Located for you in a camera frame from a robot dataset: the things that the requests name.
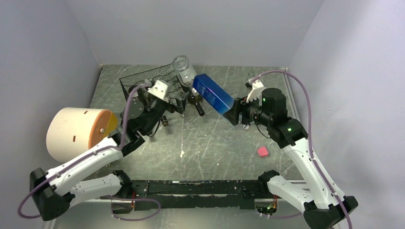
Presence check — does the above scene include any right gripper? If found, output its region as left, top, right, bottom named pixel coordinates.
left=224, top=91, right=272, bottom=127

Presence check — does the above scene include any dark green wine bottle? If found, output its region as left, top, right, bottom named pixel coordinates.
left=188, top=94, right=205, bottom=116

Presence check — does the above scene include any blue labelled water bottle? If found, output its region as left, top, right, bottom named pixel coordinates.
left=192, top=73, right=234, bottom=116

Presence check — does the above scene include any clear red-label bottle silver cap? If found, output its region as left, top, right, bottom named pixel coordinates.
left=172, top=55, right=199, bottom=95

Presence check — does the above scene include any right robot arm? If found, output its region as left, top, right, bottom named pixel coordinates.
left=223, top=88, right=358, bottom=229

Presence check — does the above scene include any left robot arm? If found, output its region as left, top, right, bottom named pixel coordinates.
left=28, top=96, right=185, bottom=221

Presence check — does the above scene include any pink small object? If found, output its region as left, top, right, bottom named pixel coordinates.
left=256, top=146, right=270, bottom=157

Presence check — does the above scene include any white cylindrical drum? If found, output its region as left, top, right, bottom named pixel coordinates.
left=46, top=107, right=118, bottom=163

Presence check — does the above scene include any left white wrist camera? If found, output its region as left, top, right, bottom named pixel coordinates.
left=148, top=80, right=171, bottom=102

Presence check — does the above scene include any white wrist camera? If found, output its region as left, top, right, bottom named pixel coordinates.
left=245, top=80, right=266, bottom=103
left=148, top=80, right=171, bottom=102

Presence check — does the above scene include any black wire wine rack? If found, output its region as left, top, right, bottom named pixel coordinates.
left=119, top=64, right=188, bottom=101

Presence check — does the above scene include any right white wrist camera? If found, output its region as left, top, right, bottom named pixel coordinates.
left=245, top=80, right=266, bottom=103

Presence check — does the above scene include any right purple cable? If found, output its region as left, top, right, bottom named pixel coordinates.
left=248, top=70, right=353, bottom=229

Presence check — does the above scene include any purple cable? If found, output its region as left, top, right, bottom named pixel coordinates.
left=17, top=83, right=152, bottom=219
left=248, top=70, right=353, bottom=229

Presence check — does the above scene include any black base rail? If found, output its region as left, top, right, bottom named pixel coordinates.
left=113, top=170, right=276, bottom=214

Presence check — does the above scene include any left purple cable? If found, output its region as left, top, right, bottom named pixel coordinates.
left=17, top=83, right=152, bottom=219

